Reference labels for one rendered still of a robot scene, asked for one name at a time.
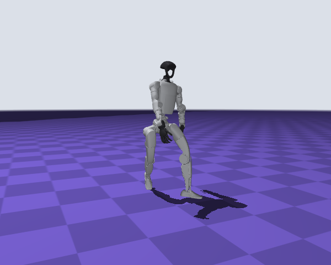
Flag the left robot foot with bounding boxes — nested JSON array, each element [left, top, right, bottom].
[[180, 190, 202, 199]]

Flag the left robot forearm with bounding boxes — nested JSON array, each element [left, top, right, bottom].
[[178, 111, 185, 127]]

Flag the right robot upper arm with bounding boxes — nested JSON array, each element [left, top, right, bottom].
[[149, 81, 163, 108]]

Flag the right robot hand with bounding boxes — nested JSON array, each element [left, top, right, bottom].
[[158, 120, 172, 144]]

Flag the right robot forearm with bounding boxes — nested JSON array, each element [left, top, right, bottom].
[[153, 100, 164, 126]]

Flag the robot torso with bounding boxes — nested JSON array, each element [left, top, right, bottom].
[[153, 78, 178, 134]]

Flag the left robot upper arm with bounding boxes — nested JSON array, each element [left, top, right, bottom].
[[176, 86, 186, 112]]

